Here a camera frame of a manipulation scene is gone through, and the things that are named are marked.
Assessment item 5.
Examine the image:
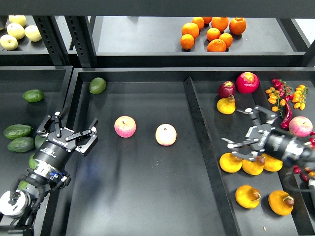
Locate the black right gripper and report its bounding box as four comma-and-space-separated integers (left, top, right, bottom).
221, 105, 293, 162

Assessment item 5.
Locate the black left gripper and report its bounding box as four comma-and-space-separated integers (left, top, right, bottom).
33, 106, 98, 170

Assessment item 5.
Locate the dark green avocado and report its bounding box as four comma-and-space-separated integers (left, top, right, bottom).
19, 180, 29, 190

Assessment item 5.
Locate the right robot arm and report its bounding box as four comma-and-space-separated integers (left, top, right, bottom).
222, 106, 315, 171

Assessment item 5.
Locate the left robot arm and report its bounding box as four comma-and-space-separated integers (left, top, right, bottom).
0, 108, 98, 236

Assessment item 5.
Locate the dark avocado upright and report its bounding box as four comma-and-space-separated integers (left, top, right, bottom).
34, 135, 47, 149

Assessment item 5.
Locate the yellow pear brown top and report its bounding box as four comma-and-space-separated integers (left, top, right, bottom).
262, 153, 283, 172

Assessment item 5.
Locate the yellow pear under gripper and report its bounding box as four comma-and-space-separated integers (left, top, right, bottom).
219, 152, 242, 173

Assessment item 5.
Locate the green avocado lower left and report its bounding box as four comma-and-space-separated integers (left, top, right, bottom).
29, 154, 38, 170

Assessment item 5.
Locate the dark avocado left middle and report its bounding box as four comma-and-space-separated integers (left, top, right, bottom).
7, 137, 35, 153

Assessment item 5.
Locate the dark avocado left top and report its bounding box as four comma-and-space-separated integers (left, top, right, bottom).
3, 124, 32, 140

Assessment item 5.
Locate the green avocado upper left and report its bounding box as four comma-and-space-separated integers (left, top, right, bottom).
22, 89, 44, 103

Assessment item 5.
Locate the light green round avocado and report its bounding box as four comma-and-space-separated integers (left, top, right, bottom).
89, 77, 107, 94

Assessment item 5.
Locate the red chili pepper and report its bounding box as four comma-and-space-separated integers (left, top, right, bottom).
281, 103, 292, 130

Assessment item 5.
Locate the pink apple right side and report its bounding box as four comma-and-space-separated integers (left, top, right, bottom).
288, 116, 313, 137

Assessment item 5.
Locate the bright red apple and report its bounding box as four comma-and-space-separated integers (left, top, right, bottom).
236, 72, 260, 93

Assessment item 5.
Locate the upper cherry tomato bunch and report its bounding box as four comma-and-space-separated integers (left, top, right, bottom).
265, 79, 309, 118

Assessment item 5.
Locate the cherry tomato bunch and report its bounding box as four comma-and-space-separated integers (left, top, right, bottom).
265, 79, 309, 118
293, 131, 315, 181

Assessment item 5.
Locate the dark red apple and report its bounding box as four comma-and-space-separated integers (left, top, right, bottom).
218, 81, 236, 98

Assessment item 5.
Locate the black left tray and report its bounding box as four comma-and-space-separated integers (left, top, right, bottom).
0, 66, 72, 194

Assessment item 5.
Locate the black tray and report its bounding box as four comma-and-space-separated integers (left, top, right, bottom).
50, 68, 315, 236
0, 66, 72, 194

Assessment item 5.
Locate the pink red apple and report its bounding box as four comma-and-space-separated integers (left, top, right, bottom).
114, 116, 136, 138

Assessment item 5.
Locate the lower cherry tomato bunch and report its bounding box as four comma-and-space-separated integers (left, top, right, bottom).
293, 131, 315, 181

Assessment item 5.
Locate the pale pink apple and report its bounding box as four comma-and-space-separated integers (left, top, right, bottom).
155, 123, 177, 146

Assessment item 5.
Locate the black tray divider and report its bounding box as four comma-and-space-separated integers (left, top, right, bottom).
183, 77, 241, 236

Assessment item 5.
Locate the orange front centre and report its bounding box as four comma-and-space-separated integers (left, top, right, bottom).
207, 39, 226, 52

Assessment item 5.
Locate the orange right of middle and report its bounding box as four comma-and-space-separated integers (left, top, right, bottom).
219, 33, 233, 49

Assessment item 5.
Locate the black centre tray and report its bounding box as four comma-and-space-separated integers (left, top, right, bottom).
50, 68, 315, 236

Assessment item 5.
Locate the orange top right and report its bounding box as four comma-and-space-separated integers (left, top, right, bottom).
229, 17, 247, 35

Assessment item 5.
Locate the pale yellow apple right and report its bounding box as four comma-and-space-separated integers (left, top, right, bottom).
25, 25, 42, 42

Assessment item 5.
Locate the pale yellow apple front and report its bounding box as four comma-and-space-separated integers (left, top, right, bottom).
0, 34, 18, 51

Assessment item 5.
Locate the orange far left bottom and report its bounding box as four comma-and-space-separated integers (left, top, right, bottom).
180, 34, 195, 50

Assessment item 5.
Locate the orange top centre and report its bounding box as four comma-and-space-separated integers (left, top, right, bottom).
211, 17, 229, 32

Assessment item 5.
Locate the pale yellow apple middle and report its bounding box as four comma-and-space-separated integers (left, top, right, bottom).
6, 23, 25, 40

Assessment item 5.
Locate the black perforated shelf post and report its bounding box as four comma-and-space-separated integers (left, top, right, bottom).
65, 16, 98, 68

